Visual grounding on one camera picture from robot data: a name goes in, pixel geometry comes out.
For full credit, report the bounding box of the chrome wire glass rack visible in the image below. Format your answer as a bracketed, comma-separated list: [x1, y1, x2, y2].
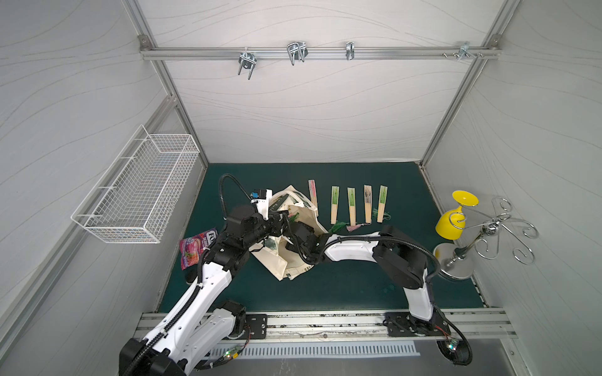
[434, 197, 539, 281]

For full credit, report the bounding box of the metal double hook middle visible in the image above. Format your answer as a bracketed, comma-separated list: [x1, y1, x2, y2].
[286, 41, 308, 66]

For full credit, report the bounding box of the bamboo folding fan pink tassel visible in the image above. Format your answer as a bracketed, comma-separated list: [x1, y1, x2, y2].
[346, 185, 372, 232]

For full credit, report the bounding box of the white wire basket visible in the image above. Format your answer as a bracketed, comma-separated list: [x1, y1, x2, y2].
[71, 125, 200, 244]

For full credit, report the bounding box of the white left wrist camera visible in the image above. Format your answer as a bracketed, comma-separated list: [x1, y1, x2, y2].
[250, 189, 273, 221]

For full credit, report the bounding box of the cream canvas tote bag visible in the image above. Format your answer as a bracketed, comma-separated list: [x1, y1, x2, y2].
[250, 185, 327, 280]

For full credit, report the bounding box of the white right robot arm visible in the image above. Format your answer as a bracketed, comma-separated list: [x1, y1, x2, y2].
[282, 221, 473, 366]

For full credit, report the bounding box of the metal hook right end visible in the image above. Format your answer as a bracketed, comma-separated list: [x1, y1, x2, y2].
[442, 42, 484, 61]

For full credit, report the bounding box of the aluminium crossbar rail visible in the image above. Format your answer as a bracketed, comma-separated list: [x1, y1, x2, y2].
[140, 43, 502, 61]

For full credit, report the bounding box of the metal double hook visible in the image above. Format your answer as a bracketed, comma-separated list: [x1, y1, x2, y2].
[238, 51, 257, 80]
[286, 41, 308, 66]

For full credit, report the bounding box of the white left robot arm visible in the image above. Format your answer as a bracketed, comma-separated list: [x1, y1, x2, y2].
[119, 190, 288, 375]

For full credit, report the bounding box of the bamboo folding fan green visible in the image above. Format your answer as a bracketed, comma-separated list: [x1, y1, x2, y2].
[372, 186, 390, 223]
[346, 187, 357, 227]

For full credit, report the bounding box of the metal double hook left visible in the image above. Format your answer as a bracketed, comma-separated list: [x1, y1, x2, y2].
[238, 51, 257, 80]

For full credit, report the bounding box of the yellow plastic wine glass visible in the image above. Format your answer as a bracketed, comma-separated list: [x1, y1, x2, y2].
[435, 191, 480, 241]

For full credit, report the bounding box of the pink snack packet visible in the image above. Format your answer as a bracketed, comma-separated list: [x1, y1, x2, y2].
[180, 228, 218, 270]

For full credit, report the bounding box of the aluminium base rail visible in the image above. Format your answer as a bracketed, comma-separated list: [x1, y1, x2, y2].
[247, 308, 517, 343]

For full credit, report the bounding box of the small metal hook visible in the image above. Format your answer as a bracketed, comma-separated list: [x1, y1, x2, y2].
[346, 42, 355, 61]

